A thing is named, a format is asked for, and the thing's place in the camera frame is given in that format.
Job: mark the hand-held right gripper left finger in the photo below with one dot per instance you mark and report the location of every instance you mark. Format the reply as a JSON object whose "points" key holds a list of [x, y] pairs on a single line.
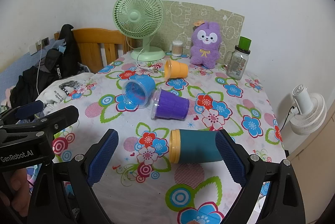
{"points": [[101, 161]]}

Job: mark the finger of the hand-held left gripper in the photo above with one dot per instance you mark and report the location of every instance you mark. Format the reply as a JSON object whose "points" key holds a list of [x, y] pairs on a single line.
{"points": [[28, 108], [61, 117]]}

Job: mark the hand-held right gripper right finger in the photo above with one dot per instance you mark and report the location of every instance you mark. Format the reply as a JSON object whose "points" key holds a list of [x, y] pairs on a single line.
{"points": [[230, 158]]}

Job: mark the teal cup with yellow rim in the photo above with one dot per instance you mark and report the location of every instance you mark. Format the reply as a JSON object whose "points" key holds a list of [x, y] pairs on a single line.
{"points": [[196, 145]]}

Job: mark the purple ribbed cup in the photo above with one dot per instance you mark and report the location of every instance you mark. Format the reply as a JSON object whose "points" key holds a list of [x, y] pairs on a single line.
{"points": [[172, 105]]}

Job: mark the blue cup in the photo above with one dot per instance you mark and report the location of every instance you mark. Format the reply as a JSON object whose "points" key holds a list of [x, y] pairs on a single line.
{"points": [[146, 84]]}

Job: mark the orange cup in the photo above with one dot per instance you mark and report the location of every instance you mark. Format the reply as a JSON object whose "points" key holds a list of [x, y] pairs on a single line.
{"points": [[178, 69]]}

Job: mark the person's left hand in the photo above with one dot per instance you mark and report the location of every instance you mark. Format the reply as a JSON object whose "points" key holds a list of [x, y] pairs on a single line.
{"points": [[18, 187]]}

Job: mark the white printed shirt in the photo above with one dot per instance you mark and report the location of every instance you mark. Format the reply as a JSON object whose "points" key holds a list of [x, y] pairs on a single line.
{"points": [[52, 93]]}

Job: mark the floral tablecloth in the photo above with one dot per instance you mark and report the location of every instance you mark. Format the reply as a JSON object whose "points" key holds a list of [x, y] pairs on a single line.
{"points": [[125, 122]]}

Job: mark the black jacket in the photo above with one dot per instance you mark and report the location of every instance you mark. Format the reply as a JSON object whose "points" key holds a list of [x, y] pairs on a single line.
{"points": [[60, 61]]}

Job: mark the wooden chair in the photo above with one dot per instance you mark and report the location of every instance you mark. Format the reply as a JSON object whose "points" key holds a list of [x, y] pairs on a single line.
{"points": [[89, 38]]}

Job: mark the white floor fan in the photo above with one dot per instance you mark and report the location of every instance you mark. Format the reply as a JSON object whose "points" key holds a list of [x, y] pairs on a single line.
{"points": [[311, 114]]}

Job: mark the glass jar with green lid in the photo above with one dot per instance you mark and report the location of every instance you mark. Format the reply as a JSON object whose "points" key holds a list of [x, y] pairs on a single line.
{"points": [[238, 65]]}

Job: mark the purple plush toy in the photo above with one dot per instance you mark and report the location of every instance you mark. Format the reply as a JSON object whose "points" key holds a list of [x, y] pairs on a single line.
{"points": [[206, 54]]}

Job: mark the cotton swab jar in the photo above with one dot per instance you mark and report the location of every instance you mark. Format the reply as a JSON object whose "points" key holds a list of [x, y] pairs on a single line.
{"points": [[177, 49]]}

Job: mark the green desk fan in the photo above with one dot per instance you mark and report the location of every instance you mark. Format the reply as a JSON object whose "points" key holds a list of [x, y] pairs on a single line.
{"points": [[134, 16]]}

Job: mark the green patterned board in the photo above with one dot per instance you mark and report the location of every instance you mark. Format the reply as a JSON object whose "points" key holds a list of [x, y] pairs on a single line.
{"points": [[183, 17]]}

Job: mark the wall socket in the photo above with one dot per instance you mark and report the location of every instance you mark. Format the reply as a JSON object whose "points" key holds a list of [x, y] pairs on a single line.
{"points": [[45, 42]]}

